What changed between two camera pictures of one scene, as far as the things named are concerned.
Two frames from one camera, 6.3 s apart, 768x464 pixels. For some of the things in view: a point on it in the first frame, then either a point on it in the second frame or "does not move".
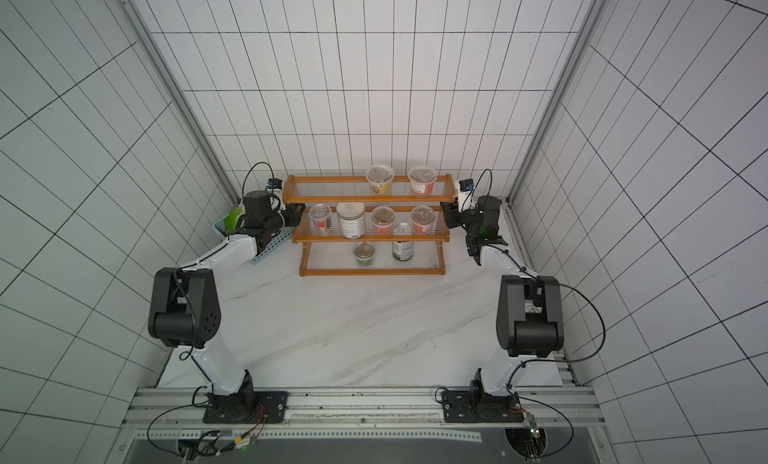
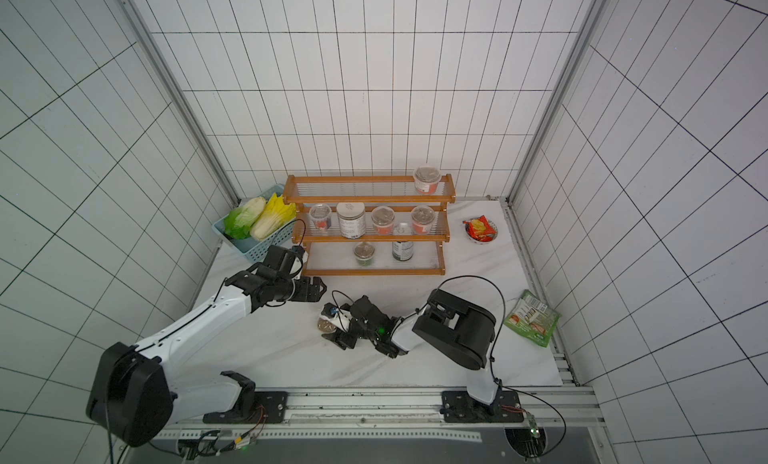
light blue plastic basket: [219, 228] does not move
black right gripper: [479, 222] → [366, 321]
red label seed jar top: [422, 180] does not move
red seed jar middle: [383, 218] does not move
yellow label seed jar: [380, 178] → [325, 326]
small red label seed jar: [321, 215] does not move
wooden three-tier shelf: [345, 232] does not move
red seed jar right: [422, 219] does not move
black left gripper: [294, 215] → [303, 294]
